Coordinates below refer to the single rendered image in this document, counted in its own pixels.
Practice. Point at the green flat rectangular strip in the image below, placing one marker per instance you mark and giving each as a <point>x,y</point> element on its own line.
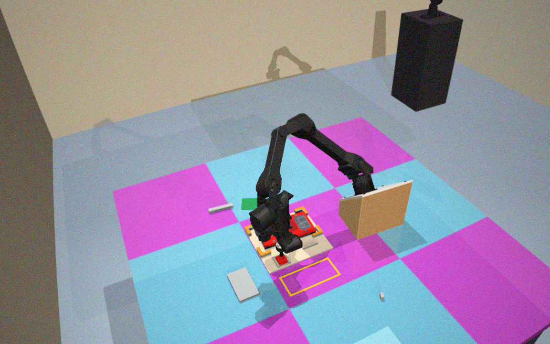
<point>249,203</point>

